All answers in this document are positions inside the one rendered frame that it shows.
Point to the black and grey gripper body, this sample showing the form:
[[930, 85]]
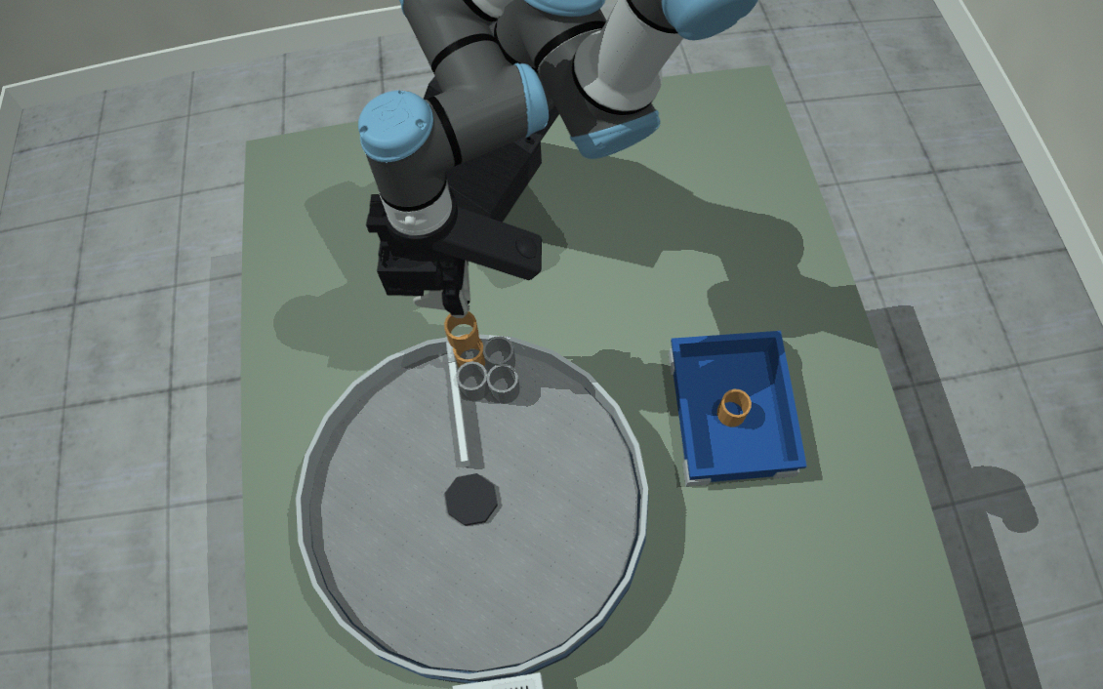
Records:
[[412, 257]]

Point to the bronze bushing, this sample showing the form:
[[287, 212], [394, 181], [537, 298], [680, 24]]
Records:
[[479, 358], [739, 397], [461, 343]]

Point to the grey metal sleeve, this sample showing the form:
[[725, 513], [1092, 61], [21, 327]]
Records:
[[472, 369], [495, 344], [503, 371]]

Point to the blue rectangular crate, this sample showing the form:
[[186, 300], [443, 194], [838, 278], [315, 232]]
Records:
[[705, 368]]

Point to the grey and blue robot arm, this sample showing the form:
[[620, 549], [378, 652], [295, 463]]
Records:
[[603, 94]]

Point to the grey round turntable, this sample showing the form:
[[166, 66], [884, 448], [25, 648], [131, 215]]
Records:
[[479, 538]]

